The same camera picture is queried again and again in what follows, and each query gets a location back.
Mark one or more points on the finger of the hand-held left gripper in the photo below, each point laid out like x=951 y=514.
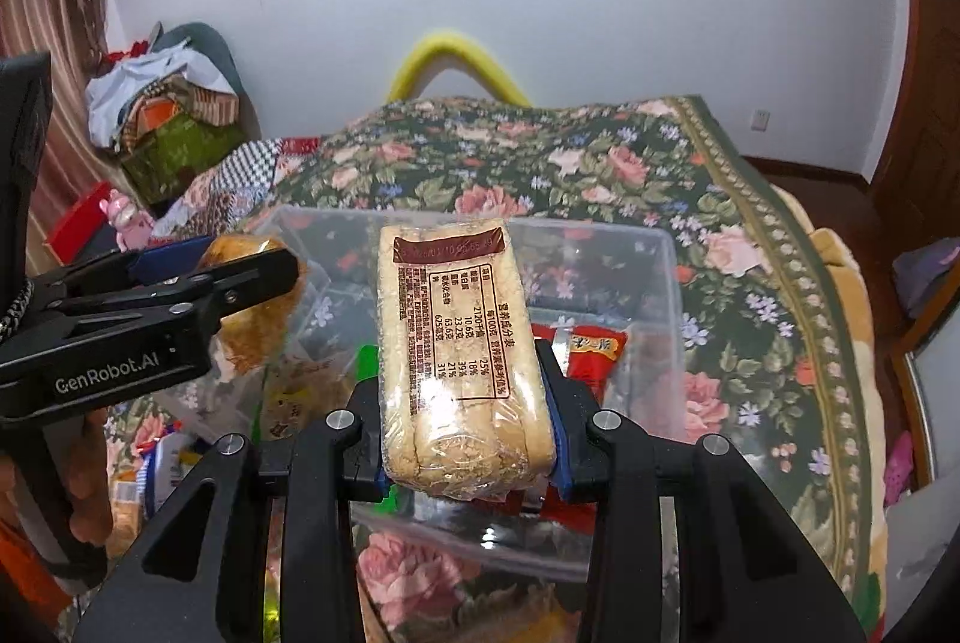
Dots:
x=255 y=283
x=176 y=259

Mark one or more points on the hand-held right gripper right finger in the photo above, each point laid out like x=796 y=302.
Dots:
x=561 y=448

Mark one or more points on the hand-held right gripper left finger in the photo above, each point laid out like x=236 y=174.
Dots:
x=366 y=448

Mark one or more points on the golden bread snack packet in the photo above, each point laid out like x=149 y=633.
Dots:
x=259 y=328

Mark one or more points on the clear-wrapped beige cracker packet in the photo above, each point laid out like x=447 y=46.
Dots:
x=457 y=343

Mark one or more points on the clear plastic storage box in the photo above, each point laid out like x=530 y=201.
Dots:
x=645 y=313

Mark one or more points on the person's left hand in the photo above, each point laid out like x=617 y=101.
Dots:
x=86 y=474

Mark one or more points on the pink toy figure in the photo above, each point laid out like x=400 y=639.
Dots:
x=127 y=219

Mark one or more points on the cartoon print snack packet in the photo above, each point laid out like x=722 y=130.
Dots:
x=296 y=406

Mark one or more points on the green snack packet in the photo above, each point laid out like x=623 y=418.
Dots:
x=367 y=365

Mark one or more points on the red snack packet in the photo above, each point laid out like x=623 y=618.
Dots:
x=592 y=350

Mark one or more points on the red box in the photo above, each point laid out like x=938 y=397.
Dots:
x=79 y=223

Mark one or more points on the green patterned box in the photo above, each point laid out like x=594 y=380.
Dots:
x=180 y=151

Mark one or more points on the blue and yellow snack packet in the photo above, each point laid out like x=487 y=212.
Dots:
x=176 y=467

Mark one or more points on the checkered cloth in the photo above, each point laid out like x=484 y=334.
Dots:
x=247 y=163

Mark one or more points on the pile of clothes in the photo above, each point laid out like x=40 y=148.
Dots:
x=142 y=95

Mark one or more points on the dark grey chair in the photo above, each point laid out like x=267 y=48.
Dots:
x=217 y=50

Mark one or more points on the floral blanket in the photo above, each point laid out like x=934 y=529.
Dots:
x=600 y=178

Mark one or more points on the striped brown curtain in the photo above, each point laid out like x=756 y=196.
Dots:
x=52 y=12

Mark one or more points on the yellow foam tube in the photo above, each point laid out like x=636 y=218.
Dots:
x=450 y=46

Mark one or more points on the beige blanket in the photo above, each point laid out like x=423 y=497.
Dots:
x=844 y=283

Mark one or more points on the pink plastic item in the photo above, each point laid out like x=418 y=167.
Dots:
x=898 y=470

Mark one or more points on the wooden framed furniture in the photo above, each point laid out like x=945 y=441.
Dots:
x=930 y=403

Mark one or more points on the purple cloth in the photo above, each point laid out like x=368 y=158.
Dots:
x=930 y=275

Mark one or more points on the white wall outlet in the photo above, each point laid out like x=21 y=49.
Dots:
x=761 y=120

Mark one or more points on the wooden door frame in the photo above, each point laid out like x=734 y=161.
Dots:
x=930 y=50

